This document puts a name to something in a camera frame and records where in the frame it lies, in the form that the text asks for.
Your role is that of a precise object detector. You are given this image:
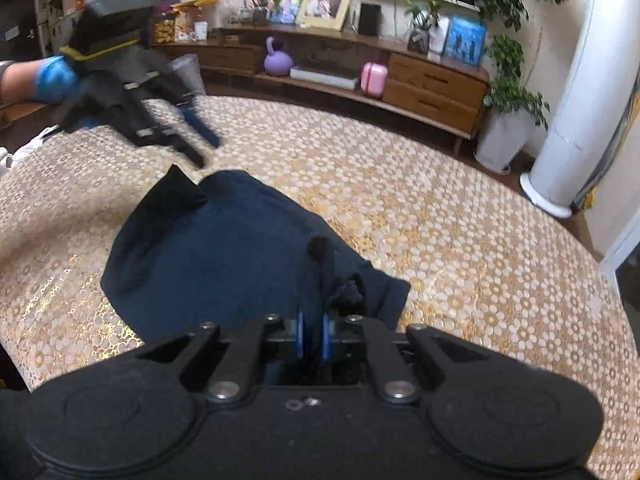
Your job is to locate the white tower air conditioner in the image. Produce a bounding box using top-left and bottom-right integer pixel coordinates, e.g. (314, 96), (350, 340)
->
(520, 0), (639, 219)

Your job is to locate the framed photo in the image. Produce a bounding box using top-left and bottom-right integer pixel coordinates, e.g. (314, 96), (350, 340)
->
(295, 0), (352, 32)

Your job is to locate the blue picture board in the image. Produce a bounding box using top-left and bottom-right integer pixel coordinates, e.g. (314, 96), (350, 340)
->
(444, 16), (486, 66)

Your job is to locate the potted green plant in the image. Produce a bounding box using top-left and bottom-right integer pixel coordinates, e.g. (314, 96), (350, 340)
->
(472, 0), (550, 174)

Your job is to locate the black speaker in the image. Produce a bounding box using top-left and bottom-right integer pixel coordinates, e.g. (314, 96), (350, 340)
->
(357, 2), (382, 37)

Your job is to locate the person left forearm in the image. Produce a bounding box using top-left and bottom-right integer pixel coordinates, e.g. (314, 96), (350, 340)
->
(0, 60), (42, 105)

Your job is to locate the floral lace table cover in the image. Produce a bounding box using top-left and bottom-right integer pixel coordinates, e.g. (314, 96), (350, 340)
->
(1, 96), (639, 479)

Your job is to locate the snack jar with pink lid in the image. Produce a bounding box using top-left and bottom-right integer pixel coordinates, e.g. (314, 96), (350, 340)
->
(153, 4), (177, 44)

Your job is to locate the purple kettlebell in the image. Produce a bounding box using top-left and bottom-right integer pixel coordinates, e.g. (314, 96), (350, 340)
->
(264, 36), (295, 77)

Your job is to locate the left blue gloved hand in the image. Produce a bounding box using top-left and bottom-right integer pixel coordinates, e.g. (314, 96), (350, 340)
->
(34, 55), (78, 104)

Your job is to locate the white flat device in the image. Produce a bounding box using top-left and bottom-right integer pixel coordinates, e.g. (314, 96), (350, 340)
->
(290, 65), (359, 91)

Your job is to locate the white garment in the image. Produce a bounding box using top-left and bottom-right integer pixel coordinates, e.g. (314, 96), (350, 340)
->
(0, 125), (61, 177)

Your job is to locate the wooden tv cabinet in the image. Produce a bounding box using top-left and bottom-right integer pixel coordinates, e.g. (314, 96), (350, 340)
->
(154, 25), (489, 148)

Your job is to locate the small potted plant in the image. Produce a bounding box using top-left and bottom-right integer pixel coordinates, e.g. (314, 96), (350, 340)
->
(405, 0), (442, 54)

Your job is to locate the navy blue t-shirt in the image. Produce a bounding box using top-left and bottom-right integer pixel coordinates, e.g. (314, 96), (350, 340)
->
(101, 166), (410, 341)

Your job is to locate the pink case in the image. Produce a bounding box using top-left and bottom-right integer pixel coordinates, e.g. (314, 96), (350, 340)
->
(360, 62), (388, 99)

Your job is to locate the white shopping bag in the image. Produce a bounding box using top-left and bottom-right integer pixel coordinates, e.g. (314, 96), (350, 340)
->
(170, 53), (206, 96)

